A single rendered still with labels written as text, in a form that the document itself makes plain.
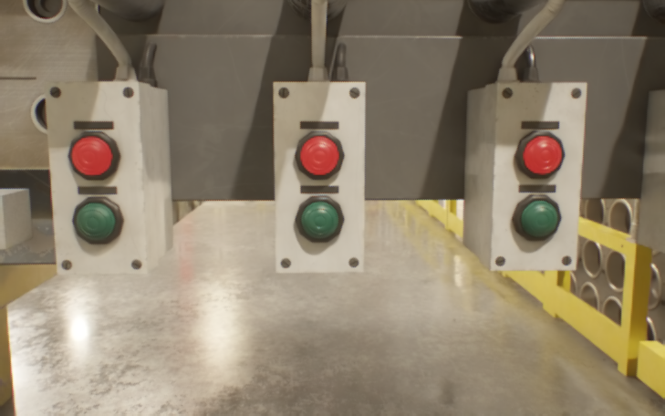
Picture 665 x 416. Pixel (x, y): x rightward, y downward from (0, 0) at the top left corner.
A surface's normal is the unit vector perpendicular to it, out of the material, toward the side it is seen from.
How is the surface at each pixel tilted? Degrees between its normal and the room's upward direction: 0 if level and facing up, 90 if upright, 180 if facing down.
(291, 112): 90
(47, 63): 90
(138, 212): 90
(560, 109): 90
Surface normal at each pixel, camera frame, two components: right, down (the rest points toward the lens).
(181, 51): 0.04, 0.13
